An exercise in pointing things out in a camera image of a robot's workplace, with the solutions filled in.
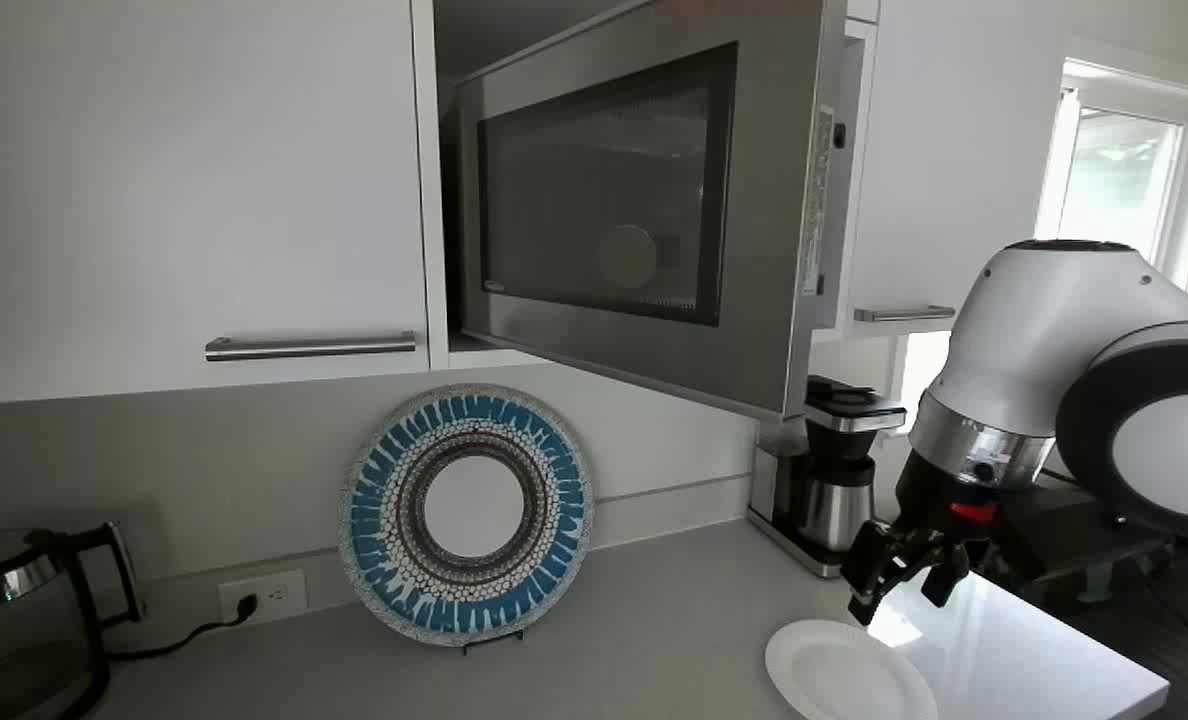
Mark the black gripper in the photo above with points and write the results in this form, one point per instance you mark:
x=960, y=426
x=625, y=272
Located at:
x=941, y=530

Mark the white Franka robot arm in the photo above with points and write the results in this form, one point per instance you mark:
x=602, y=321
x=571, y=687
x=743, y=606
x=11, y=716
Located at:
x=1062, y=349

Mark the stainless microwave door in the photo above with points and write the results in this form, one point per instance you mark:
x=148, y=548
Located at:
x=646, y=194

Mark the black steel coffee maker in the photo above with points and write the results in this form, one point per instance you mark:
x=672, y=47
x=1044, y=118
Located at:
x=815, y=485

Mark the white plate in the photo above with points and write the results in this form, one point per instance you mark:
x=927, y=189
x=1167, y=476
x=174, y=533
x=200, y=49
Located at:
x=829, y=669

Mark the white cabinet beside window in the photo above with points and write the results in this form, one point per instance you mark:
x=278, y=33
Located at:
x=953, y=145

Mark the window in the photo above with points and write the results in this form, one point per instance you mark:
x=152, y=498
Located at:
x=1119, y=163

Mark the blue patterned decorative plate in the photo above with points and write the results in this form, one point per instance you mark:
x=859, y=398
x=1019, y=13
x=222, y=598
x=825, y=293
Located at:
x=465, y=519

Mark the white upper cabinet door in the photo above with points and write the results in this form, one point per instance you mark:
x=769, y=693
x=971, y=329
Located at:
x=190, y=168

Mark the steel electric kettle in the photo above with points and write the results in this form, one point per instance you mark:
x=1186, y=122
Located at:
x=57, y=598

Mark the white wall outlet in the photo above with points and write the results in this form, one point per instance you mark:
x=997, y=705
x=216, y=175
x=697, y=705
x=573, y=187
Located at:
x=278, y=598

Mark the steel cabinet handle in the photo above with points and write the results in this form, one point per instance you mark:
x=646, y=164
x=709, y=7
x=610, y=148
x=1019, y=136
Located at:
x=228, y=349

